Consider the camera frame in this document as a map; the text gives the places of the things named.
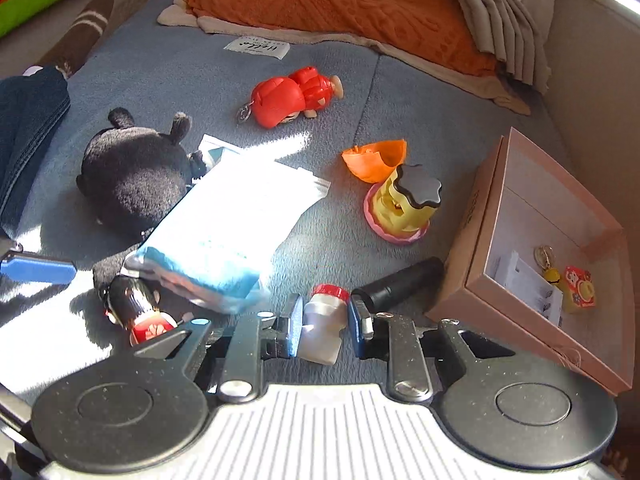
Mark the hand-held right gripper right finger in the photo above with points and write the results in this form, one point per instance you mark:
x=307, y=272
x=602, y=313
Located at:
x=356, y=332

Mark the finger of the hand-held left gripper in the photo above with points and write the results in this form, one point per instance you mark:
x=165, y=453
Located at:
x=37, y=270

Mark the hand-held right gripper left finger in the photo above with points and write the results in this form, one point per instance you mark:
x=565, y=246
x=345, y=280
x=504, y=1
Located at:
x=295, y=334

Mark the white bottle with red cap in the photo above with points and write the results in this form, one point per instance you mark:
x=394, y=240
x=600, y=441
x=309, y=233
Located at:
x=322, y=327

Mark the black cylinder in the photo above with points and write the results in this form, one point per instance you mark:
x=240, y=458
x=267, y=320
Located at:
x=400, y=285

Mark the black-haired doll figure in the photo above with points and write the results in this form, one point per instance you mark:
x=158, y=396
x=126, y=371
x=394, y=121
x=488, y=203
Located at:
x=135, y=307

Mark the pink cardboard box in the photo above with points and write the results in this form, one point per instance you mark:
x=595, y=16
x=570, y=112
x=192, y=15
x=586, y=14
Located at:
x=465, y=280

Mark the blue face mask pack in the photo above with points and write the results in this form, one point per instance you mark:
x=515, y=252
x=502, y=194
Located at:
x=220, y=230

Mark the yellow pudding toy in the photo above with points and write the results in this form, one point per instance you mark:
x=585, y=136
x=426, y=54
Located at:
x=395, y=210

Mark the black plush toy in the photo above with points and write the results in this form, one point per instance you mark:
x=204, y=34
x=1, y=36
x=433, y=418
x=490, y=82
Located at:
x=130, y=175

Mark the orange capsule half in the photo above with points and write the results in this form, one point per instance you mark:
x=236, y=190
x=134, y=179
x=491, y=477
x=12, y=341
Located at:
x=372, y=160

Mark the red-haired doll figure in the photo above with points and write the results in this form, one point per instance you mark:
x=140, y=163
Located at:
x=280, y=97

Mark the grey-blue fleece blanket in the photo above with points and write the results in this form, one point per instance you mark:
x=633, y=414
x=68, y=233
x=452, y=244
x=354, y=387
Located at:
x=320, y=240

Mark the dark blue jeans leg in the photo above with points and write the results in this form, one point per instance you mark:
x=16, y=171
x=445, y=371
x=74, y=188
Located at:
x=25, y=125

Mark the white paper card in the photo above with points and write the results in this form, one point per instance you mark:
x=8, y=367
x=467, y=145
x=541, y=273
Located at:
x=525, y=285

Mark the brown striped sock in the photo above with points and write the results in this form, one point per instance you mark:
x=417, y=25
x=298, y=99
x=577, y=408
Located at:
x=82, y=30

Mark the beige cloth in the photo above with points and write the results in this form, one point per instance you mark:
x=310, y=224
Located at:
x=425, y=60

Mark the white fabric label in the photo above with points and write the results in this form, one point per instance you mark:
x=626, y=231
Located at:
x=256, y=47

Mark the beige curtain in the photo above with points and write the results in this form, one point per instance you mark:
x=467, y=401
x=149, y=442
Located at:
x=495, y=20

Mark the yellow and red toy camera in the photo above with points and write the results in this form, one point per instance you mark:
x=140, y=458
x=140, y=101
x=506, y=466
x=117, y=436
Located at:
x=580, y=292

